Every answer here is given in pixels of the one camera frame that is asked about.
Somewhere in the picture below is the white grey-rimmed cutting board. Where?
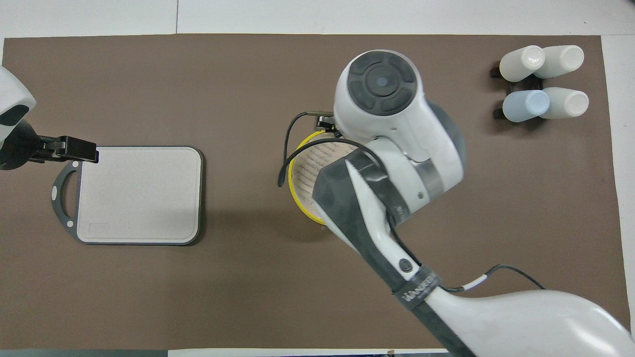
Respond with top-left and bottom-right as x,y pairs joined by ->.
51,145 -> 205,246

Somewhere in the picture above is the black printed velcro strap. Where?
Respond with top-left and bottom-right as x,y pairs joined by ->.
391,270 -> 443,312

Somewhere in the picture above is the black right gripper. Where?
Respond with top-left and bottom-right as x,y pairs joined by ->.
315,114 -> 343,140

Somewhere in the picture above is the plain black velcro strap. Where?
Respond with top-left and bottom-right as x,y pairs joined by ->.
345,149 -> 412,224

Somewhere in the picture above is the black cup rack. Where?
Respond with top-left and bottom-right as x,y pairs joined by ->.
490,62 -> 546,123

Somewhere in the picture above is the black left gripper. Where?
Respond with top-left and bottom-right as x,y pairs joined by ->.
0,119 -> 99,171

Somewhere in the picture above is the brown table mat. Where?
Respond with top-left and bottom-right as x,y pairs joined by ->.
0,34 -> 627,350

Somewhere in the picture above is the light blue plastic cup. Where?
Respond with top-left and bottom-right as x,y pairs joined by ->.
503,90 -> 551,123

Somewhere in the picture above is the white plastic cup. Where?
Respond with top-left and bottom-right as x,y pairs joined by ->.
499,45 -> 546,83
533,45 -> 585,79
540,87 -> 590,119

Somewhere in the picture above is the yellow rimmed bamboo steamer basket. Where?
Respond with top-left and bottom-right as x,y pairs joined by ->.
288,130 -> 363,226

